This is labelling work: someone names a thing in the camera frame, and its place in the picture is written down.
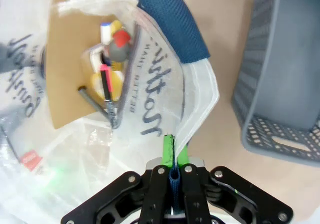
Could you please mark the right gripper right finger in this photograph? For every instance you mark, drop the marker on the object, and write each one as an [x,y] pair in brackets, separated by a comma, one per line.
[232,199]

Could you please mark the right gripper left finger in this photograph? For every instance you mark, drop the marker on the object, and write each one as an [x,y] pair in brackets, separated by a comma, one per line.
[120,199]

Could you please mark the clear packet with red label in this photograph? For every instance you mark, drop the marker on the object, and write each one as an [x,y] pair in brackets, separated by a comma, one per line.
[30,160]

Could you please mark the bundle of small stationery items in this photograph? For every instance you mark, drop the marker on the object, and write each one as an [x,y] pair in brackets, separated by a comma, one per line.
[65,58]

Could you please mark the grey perforated plastic basket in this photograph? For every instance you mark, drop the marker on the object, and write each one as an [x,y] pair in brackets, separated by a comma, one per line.
[282,83]

